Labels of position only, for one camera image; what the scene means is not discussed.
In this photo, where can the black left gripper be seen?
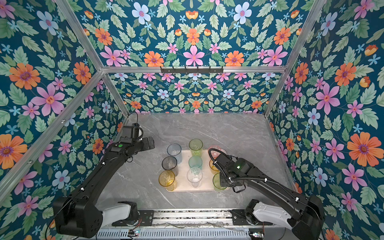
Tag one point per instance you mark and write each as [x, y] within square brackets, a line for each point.
[146, 145]

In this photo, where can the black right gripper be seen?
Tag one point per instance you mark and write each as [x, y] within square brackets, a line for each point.
[222, 183]

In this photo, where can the yellow translucent short cup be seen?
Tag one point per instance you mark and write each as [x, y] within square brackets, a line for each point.
[213, 169]

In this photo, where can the light green short cup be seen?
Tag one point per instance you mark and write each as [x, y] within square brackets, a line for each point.
[217, 183]

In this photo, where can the pink translucent short cup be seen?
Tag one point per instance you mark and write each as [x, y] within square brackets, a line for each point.
[216, 151]

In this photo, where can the teal translucent short cup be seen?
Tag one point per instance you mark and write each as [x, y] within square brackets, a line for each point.
[195, 162]

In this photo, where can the blue translucent tall cup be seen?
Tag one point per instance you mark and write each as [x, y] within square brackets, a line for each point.
[175, 150]

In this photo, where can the dark grey translucent cup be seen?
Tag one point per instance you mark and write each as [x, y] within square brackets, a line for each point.
[170, 163]

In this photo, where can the green translucent tall cup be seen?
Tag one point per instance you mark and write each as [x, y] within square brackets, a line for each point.
[196, 147]

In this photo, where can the beige rectangular tray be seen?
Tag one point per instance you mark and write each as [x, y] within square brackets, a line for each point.
[183, 184]

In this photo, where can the amber translucent tall cup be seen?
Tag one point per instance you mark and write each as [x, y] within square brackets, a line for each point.
[167, 179]

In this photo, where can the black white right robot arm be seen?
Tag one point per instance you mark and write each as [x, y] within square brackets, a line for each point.
[304, 216]

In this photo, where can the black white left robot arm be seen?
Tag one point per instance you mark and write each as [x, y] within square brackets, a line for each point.
[77, 214]

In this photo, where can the black hook rack bar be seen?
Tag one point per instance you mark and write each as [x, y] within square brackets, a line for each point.
[189, 70]

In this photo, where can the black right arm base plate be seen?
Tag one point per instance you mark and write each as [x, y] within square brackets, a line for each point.
[239, 219]

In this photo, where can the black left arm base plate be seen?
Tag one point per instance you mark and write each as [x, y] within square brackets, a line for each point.
[145, 217]

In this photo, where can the aluminium mounting rail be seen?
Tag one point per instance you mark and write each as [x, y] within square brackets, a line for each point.
[201, 217]

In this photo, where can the white vented cable duct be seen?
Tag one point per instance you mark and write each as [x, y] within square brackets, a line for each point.
[175, 234]

